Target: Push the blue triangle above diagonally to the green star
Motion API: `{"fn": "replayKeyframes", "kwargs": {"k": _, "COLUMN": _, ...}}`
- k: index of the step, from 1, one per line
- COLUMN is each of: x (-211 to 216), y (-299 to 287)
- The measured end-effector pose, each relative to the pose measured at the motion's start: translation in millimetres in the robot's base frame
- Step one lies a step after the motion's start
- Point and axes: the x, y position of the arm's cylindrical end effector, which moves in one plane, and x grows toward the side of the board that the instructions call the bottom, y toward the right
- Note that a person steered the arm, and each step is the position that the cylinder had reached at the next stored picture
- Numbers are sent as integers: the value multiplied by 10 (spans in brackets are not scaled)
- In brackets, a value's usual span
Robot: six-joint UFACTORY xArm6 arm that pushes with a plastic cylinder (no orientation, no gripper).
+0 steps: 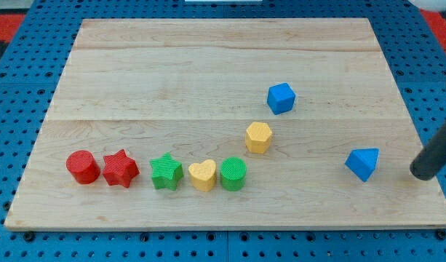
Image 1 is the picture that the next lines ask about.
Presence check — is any green star block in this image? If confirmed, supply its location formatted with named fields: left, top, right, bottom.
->
left=149, top=152, right=183, bottom=191

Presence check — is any red star block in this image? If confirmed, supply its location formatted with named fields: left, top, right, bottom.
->
left=102, top=149, right=140, bottom=188

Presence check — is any blue triangle block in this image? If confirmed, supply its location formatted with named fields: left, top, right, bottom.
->
left=345, top=148, right=380, bottom=183

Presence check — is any yellow hexagon block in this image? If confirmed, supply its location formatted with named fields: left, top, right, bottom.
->
left=245, top=122, right=273, bottom=154

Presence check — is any green cylinder block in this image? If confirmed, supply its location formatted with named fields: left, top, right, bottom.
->
left=220, top=157, right=247, bottom=191

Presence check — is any yellow heart block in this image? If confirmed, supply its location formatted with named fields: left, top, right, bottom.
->
left=188, top=159, right=217, bottom=192

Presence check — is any wooden board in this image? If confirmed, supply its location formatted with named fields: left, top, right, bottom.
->
left=5, top=18, right=446, bottom=231

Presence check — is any blue cube block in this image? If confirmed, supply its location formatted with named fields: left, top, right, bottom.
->
left=267, top=83, right=296, bottom=115

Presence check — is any red cylinder block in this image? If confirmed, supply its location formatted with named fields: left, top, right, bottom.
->
left=65, top=150, right=100, bottom=184

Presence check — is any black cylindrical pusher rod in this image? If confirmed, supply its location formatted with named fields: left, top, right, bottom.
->
left=410, top=120, right=446, bottom=180

